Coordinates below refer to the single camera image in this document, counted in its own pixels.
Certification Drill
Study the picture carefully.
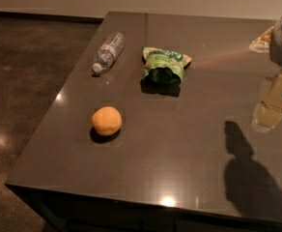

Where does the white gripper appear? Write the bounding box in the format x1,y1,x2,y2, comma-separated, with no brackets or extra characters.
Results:
249,16,282,132

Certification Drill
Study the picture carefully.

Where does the orange fruit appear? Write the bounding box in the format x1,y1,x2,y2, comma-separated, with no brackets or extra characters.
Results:
92,106,122,136

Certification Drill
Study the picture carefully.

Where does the green chip bag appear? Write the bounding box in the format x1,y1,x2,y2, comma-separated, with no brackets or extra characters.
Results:
142,47,192,85

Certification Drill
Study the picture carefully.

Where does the clear plastic water bottle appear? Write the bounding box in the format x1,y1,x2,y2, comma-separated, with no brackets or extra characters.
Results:
92,32,126,75

